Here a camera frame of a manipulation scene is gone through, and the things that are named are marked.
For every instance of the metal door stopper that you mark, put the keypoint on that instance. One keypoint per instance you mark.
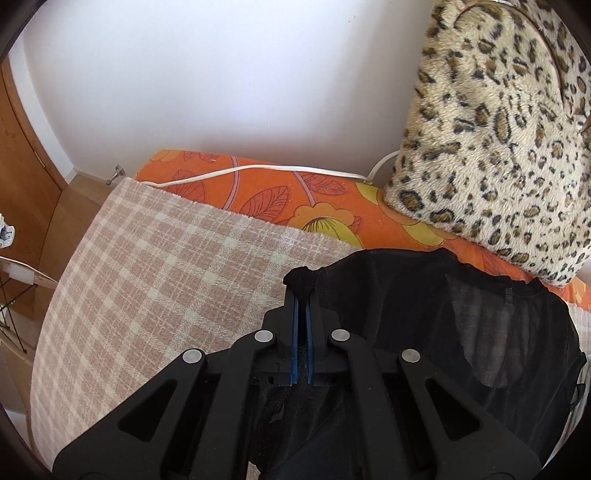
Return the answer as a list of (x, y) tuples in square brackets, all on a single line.
[(117, 173)]

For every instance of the black t-shirt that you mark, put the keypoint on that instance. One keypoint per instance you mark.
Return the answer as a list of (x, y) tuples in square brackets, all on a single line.
[(511, 345)]

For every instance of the light blue chair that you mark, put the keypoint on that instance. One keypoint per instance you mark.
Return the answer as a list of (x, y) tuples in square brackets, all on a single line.
[(19, 282)]

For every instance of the leopard print cushion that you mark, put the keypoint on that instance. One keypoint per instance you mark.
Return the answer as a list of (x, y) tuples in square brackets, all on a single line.
[(496, 148)]

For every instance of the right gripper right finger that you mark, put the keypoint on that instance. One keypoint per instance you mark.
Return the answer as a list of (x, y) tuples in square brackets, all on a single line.
[(401, 420)]

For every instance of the wooden door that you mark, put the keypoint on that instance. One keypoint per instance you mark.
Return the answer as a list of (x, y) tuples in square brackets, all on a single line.
[(31, 185)]

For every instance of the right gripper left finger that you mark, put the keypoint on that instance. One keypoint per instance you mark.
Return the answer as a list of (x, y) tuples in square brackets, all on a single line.
[(192, 420)]

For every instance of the orange floral bed sheet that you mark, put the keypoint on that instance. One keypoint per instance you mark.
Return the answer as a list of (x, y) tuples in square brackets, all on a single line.
[(333, 206)]

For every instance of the pink plaid blanket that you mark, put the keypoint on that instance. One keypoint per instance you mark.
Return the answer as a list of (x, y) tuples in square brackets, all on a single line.
[(155, 274)]

